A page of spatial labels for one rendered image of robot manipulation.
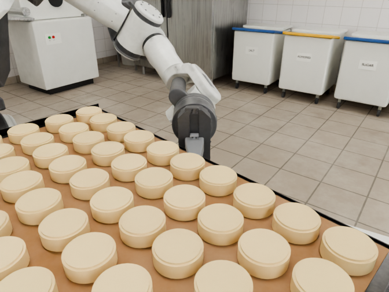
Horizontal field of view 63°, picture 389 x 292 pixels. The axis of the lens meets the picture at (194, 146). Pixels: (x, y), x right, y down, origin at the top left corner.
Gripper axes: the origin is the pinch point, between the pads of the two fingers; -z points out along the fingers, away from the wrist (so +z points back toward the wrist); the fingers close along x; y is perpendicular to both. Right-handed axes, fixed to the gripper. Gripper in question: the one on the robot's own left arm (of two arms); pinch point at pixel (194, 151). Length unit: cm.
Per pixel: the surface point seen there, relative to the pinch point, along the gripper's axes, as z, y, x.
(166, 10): 395, -35, -5
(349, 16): 349, 179, -10
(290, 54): 319, 108, -47
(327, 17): 363, 160, -12
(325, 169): 159, 98, -100
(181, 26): 380, -16, -23
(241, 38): 357, 57, -34
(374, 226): 96, 102, -101
